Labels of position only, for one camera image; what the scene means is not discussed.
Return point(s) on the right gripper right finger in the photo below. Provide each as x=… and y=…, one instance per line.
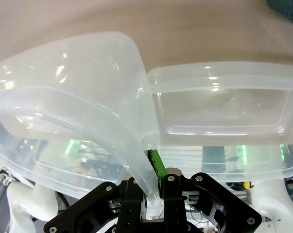
x=173, y=206

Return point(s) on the dark blue woven basket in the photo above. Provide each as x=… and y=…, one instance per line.
x=288, y=9

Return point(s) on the clear plastic container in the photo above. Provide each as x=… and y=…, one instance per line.
x=221, y=109
x=63, y=72

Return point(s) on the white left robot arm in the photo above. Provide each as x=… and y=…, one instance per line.
x=32, y=201

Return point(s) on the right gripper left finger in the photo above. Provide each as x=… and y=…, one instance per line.
x=131, y=206

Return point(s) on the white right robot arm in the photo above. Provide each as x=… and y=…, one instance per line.
x=275, y=206

